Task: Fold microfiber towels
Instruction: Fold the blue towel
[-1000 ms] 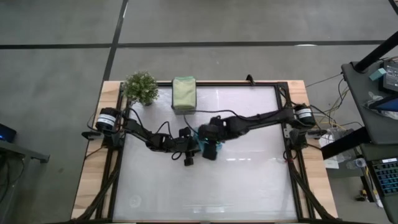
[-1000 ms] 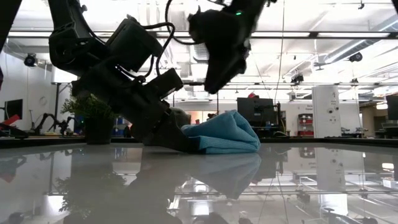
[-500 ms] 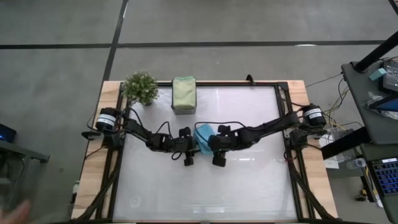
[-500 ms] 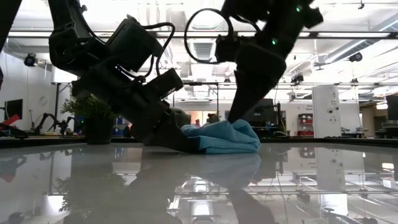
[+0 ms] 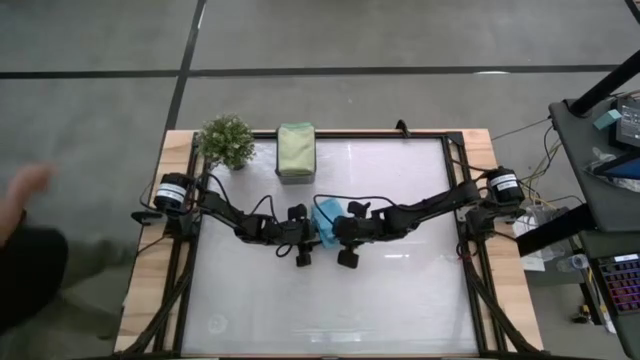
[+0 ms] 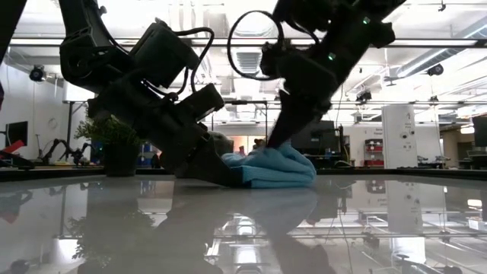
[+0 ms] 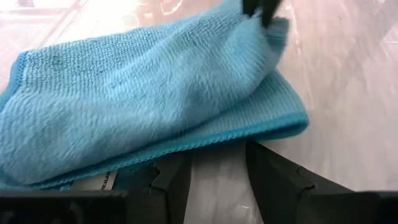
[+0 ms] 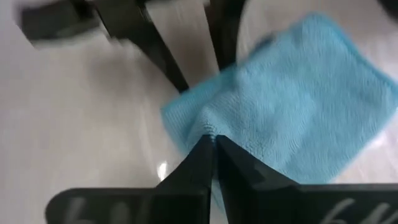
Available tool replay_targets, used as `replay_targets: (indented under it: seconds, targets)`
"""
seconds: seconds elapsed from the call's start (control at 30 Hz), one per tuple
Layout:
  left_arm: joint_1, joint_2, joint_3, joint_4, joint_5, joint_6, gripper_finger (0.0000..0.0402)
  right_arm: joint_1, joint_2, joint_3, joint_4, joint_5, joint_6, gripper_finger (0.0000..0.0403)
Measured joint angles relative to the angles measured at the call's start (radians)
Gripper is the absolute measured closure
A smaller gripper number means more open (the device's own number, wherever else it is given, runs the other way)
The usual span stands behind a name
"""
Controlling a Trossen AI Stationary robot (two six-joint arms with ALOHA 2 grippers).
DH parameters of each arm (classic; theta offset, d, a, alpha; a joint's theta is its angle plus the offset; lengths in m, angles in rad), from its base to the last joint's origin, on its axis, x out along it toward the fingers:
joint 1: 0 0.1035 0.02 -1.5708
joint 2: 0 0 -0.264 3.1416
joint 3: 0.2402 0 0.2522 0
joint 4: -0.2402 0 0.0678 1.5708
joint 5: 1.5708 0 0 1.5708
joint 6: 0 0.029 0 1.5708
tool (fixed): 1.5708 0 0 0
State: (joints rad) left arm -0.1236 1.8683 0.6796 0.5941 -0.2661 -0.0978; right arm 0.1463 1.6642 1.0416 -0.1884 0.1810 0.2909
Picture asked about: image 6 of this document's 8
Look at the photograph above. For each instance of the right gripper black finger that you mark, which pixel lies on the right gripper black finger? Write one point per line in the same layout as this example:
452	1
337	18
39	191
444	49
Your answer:
293	125
277	118

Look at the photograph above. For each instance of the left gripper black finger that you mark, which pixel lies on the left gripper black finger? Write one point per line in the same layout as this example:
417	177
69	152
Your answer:
213	167
217	142

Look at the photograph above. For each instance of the blue microfiber towel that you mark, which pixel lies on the blue microfiber towel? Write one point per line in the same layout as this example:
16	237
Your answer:
277	171

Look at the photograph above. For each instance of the background black robot arm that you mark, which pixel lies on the background black robot arm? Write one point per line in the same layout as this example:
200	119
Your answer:
57	144

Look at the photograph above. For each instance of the blue storage crates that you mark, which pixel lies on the blue storage crates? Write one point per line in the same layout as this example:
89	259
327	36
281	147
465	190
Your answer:
148	154

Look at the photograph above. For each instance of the person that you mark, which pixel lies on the person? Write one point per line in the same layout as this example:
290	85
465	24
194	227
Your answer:
258	143

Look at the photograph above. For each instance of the black computer monitor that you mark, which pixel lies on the black computer monitor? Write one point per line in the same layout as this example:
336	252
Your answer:
480	131
327	133

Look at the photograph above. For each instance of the small green potted plant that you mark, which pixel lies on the small green potted plant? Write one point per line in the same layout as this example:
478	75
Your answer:
110	131

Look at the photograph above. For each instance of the red storage shelf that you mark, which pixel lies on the red storage shelf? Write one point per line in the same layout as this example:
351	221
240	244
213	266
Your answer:
373	152

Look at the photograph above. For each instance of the white cabinet pillar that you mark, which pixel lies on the white cabinet pillar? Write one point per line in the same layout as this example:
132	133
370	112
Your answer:
397	125

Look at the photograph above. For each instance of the white box light on stand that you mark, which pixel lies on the white box light on stand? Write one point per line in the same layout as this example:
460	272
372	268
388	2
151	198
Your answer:
74	93

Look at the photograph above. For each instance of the overhead light bar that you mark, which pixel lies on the overhead light bar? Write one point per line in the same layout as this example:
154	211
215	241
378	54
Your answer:
418	42

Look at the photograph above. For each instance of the red black background machine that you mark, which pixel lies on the red black background machine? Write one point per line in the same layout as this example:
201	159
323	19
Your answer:
15	146

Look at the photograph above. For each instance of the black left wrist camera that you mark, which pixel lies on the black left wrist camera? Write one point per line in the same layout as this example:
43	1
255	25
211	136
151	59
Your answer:
201	102

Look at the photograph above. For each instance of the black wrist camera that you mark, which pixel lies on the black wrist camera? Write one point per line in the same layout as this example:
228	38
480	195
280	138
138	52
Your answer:
201	102
274	59

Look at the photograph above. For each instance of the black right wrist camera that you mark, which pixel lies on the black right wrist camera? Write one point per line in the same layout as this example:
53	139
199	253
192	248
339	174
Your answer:
274	59

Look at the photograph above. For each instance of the silver ventilation duct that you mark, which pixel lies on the silver ventilation duct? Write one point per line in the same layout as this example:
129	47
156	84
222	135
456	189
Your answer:
258	26

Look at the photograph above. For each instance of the black metal table frame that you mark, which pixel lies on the black metal table frame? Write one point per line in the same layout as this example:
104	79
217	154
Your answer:
380	172

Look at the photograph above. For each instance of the black wall screen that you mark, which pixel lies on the black wall screen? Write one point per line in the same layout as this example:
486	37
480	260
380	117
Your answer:
17	133

